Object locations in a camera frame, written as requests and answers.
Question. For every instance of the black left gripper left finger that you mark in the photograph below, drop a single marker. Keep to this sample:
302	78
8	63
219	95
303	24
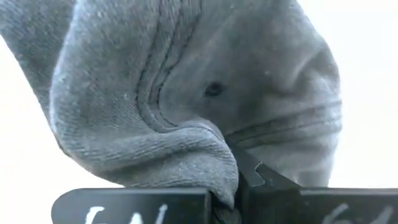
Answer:
130	205

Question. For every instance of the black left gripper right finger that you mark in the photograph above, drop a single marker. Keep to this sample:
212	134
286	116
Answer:
311	205

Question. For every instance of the grey cotton baseball hat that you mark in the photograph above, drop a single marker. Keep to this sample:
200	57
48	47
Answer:
155	77

